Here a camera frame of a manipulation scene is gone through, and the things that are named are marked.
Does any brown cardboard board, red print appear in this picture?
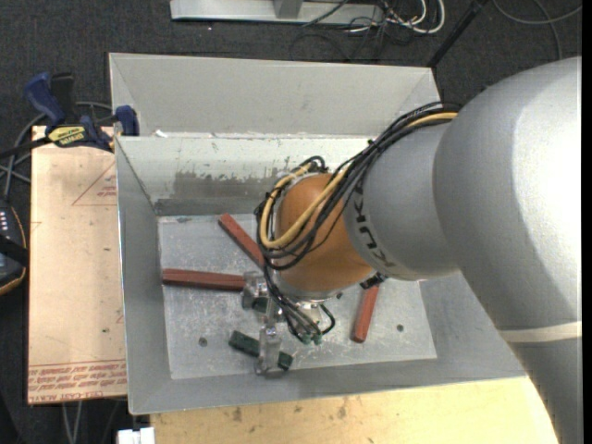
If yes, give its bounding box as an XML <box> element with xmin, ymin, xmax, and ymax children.
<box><xmin>26</xmin><ymin>125</ymin><xmax>129</xmax><ymax>406</ymax></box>

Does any red-brown flat block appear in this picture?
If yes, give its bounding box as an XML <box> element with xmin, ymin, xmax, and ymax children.
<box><xmin>161</xmin><ymin>267</ymin><xmax>247</xmax><ymax>292</ymax></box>
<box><xmin>217</xmin><ymin>212</ymin><xmax>267</xmax><ymax>268</ymax></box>
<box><xmin>351</xmin><ymin>283</ymin><xmax>381</xmax><ymax>344</ymax></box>

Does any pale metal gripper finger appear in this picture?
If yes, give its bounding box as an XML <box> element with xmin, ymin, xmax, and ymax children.
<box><xmin>240</xmin><ymin>270</ymin><xmax>270</xmax><ymax>313</ymax></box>
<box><xmin>253</xmin><ymin>324</ymin><xmax>285</xmax><ymax>379</ymax></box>

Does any dark green flat block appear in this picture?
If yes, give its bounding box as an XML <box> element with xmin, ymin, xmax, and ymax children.
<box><xmin>228</xmin><ymin>329</ymin><xmax>294</xmax><ymax>372</ymax></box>

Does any grey metal bin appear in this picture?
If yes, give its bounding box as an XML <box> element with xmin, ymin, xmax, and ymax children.
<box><xmin>108</xmin><ymin>52</ymin><xmax>529</xmax><ymax>416</ymax></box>

